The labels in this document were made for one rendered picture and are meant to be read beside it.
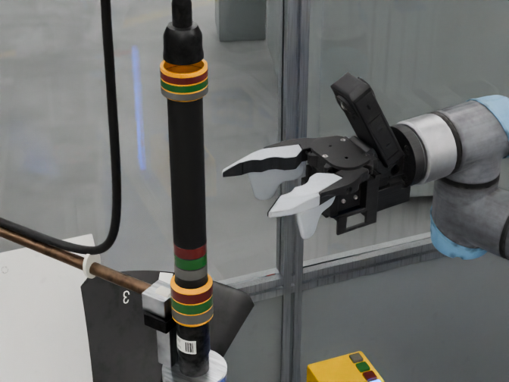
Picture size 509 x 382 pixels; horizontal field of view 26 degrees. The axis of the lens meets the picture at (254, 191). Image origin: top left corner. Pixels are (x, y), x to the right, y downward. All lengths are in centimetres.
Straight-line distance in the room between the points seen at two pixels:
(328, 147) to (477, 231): 22
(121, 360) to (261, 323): 81
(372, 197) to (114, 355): 40
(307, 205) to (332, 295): 109
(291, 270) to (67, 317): 65
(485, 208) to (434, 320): 109
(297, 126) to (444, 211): 68
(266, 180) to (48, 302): 48
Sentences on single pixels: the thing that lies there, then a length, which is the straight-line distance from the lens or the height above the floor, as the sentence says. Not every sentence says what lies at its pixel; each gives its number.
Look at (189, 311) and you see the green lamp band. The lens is 113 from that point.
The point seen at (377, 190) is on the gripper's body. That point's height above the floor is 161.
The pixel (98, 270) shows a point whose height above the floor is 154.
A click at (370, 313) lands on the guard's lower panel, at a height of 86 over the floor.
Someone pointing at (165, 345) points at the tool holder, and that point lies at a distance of 118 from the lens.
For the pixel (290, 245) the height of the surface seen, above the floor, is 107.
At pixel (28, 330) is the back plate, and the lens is 157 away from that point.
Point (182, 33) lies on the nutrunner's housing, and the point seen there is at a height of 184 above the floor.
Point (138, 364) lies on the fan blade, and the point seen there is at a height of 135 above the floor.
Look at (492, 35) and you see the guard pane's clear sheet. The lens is 210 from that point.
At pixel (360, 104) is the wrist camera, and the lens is 115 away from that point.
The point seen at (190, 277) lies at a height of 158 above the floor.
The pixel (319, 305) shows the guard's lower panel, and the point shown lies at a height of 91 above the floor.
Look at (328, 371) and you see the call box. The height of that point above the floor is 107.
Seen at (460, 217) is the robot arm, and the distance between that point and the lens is 132.
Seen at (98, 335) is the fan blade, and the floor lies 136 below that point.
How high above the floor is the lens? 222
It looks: 31 degrees down
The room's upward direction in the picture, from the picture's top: straight up
